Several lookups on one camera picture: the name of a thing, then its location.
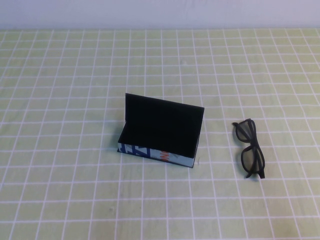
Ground black glasses case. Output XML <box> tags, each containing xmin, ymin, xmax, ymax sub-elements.
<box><xmin>116</xmin><ymin>92</ymin><xmax>205</xmax><ymax>169</ymax></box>

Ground black framed glasses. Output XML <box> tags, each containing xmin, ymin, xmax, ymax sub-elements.
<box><xmin>231</xmin><ymin>118</ymin><xmax>267</xmax><ymax>180</ymax></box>

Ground green white-grid tablecloth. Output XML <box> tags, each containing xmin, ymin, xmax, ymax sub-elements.
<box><xmin>0</xmin><ymin>27</ymin><xmax>320</xmax><ymax>240</ymax></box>

